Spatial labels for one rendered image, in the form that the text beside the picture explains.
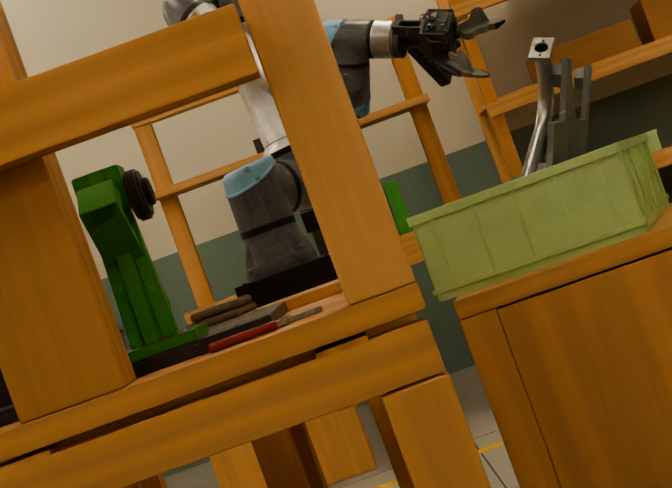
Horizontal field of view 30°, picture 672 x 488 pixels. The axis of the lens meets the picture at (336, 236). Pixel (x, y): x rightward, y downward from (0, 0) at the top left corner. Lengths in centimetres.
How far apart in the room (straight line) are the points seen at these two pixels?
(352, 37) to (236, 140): 517
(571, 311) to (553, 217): 18
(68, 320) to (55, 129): 24
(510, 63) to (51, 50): 277
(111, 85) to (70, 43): 628
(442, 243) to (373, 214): 80
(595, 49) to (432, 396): 579
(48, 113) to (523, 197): 104
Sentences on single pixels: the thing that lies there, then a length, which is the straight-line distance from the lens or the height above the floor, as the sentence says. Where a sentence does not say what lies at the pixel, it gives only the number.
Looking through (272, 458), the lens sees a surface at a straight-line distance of 245.
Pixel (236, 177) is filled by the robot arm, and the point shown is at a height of 115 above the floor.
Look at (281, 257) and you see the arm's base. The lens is 249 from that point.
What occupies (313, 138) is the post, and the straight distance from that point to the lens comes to 157.
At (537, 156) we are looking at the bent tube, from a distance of 239.
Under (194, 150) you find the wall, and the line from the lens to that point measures 763.
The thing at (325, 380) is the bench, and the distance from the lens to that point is 157.
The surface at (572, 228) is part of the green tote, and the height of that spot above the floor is 84.
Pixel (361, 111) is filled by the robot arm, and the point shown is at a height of 119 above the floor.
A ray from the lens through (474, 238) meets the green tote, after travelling 234.
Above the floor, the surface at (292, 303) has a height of 89.
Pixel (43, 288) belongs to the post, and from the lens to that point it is 161.
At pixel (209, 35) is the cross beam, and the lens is 154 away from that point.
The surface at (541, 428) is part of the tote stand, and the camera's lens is 231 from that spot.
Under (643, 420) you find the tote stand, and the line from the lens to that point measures 231.
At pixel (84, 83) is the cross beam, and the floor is 124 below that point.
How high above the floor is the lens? 96
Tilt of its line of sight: level
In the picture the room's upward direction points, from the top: 20 degrees counter-clockwise
